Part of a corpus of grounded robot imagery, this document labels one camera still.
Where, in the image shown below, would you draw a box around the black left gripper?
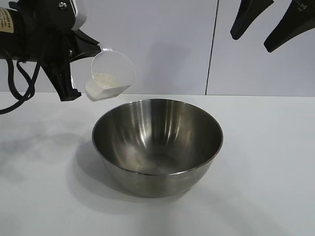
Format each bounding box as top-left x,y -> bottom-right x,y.
21,0 -> 102,102

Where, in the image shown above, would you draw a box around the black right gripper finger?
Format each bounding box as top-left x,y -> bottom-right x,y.
263,0 -> 315,53
230,0 -> 275,40

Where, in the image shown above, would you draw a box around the clear plastic measuring cup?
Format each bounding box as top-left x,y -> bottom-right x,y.
85,46 -> 136,102

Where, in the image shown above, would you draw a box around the white rice grains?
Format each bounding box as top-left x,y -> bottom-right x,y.
85,72 -> 132,102

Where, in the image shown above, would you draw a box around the stainless steel mixing bowl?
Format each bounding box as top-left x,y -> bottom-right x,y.
92,98 -> 224,199

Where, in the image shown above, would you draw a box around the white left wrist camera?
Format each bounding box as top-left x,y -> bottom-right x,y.
58,0 -> 87,30

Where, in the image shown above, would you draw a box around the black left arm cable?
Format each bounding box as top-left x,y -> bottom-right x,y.
0,49 -> 42,116

